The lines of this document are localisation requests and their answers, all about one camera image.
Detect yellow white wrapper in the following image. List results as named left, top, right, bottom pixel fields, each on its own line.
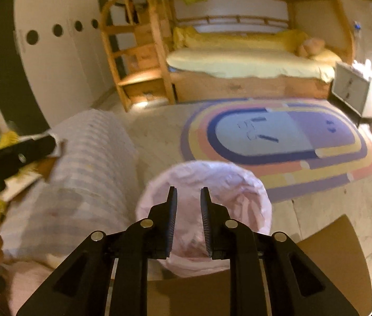
left=0, top=129, right=66, bottom=205

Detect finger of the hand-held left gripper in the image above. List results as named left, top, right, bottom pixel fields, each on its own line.
left=0, top=136, right=57, bottom=203

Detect wooden bunk bed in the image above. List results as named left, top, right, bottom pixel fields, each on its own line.
left=146, top=0, right=356, bottom=105

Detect pink fluffy cloth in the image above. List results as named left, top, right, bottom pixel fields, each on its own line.
left=8, top=263, right=62, bottom=316

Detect beige plush toy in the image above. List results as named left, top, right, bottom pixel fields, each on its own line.
left=297, top=37, right=325, bottom=58

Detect grey nightstand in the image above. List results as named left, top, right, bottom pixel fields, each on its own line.
left=331, top=61, right=372, bottom=126

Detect oval pastel rug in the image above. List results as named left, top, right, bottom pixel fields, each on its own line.
left=180, top=98, right=372, bottom=204

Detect wooden bunk bed staircase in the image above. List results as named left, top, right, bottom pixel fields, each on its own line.
left=100, top=0, right=177, bottom=112

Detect papers on nightstand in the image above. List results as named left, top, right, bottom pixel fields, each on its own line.
left=353, top=58, right=372, bottom=73

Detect checkered blue bed mattress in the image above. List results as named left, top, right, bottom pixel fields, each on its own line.
left=0, top=109, right=139, bottom=268

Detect pale yellow mattress sheet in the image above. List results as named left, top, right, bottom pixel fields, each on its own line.
left=166, top=48, right=337, bottom=82

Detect brown cardboard sheet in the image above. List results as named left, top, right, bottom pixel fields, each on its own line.
left=147, top=214, right=372, bottom=316

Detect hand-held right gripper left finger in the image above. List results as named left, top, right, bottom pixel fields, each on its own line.
left=17, top=186, right=177, bottom=316

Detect white wardrobe with round holes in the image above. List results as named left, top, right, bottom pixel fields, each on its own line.
left=12, top=0, right=116, bottom=114

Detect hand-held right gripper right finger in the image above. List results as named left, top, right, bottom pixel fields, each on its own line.
left=200, top=187, right=359, bottom=316

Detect yellow quilt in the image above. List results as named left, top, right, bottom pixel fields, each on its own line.
left=172, top=26, right=309, bottom=54

